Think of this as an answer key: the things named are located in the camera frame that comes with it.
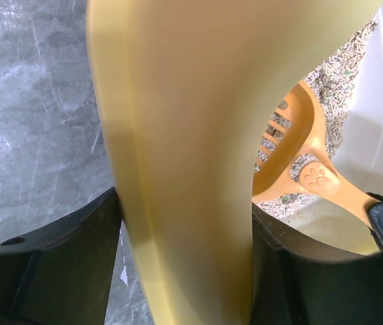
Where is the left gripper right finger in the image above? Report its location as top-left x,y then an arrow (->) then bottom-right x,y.
251,207 -> 383,324

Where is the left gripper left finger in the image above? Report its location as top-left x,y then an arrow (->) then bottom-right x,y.
0,189 -> 122,324

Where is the orange litter scoop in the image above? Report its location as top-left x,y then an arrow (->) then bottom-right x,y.
252,81 -> 378,228

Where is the yellow litter box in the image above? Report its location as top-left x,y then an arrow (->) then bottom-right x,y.
86,1 -> 383,324

